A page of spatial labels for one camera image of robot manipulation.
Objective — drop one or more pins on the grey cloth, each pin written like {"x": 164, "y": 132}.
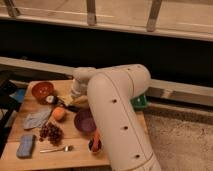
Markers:
{"x": 37, "y": 119}

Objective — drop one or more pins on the blue sponge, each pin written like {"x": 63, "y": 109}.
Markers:
{"x": 26, "y": 146}

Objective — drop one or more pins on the black chair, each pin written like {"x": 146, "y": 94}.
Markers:
{"x": 8, "y": 103}

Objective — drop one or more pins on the dark cup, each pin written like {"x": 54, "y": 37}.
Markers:
{"x": 90, "y": 144}

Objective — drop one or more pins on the yellow red apple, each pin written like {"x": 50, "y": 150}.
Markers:
{"x": 58, "y": 113}

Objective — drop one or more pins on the orange carrot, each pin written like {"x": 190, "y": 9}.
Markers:
{"x": 96, "y": 137}

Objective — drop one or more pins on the red grapes bunch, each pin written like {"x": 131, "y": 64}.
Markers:
{"x": 52, "y": 133}

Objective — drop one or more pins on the red bowl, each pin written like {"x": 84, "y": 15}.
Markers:
{"x": 42, "y": 89}

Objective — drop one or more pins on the purple bowl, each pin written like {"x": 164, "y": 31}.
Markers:
{"x": 84, "y": 121}

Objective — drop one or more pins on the blue object at table edge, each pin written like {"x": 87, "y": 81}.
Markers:
{"x": 19, "y": 95}

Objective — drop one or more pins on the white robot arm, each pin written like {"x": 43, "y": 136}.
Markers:
{"x": 109, "y": 92}

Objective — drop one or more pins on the metal spoon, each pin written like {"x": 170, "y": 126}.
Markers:
{"x": 64, "y": 149}

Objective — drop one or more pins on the black handled utensil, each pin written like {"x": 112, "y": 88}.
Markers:
{"x": 57, "y": 102}

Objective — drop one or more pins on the green plastic tray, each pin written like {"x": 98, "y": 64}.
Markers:
{"x": 139, "y": 102}

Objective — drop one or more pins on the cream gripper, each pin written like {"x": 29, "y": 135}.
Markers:
{"x": 76, "y": 95}

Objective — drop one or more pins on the yellow banana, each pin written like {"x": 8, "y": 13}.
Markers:
{"x": 80, "y": 102}

